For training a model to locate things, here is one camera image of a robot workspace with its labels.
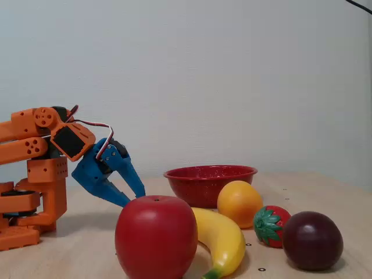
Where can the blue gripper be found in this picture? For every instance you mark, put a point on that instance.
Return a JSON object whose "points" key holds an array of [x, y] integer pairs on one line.
{"points": [[90, 172]]}

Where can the yellow orange toy peach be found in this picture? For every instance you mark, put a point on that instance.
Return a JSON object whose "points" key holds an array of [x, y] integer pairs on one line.
{"points": [[239, 203]]}

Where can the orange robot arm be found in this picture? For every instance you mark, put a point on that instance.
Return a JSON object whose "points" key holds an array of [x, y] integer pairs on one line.
{"points": [[17, 151]]}

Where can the orange robot base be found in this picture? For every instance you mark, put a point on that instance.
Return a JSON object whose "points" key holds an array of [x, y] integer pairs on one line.
{"points": [[17, 236]]}

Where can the red speckled metal bowl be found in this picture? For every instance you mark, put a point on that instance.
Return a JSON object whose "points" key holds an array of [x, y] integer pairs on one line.
{"points": [[197, 186]]}

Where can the red toy apple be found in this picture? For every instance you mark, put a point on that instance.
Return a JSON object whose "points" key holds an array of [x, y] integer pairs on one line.
{"points": [[155, 235]]}

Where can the yellow toy banana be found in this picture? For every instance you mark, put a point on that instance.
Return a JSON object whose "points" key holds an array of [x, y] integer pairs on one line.
{"points": [[226, 241]]}

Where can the red toy strawberry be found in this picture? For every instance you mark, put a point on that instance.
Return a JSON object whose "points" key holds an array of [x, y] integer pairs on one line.
{"points": [[271, 223]]}

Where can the dark purple toy plum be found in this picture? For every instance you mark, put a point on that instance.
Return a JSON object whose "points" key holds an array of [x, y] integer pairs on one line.
{"points": [[312, 241]]}

